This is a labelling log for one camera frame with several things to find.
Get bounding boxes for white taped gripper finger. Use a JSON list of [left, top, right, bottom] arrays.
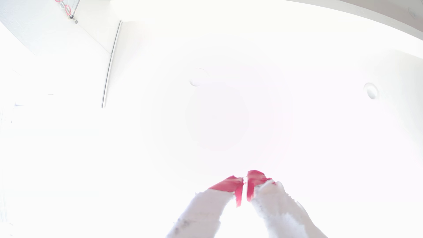
[[167, 176, 244, 238], [246, 170, 328, 238]]

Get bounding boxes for round recessed ceiling light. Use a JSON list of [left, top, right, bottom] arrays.
[[364, 82, 379, 100], [189, 68, 207, 87]]

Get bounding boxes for red wire ceiling fixture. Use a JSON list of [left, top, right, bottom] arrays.
[[54, 0, 79, 24]]

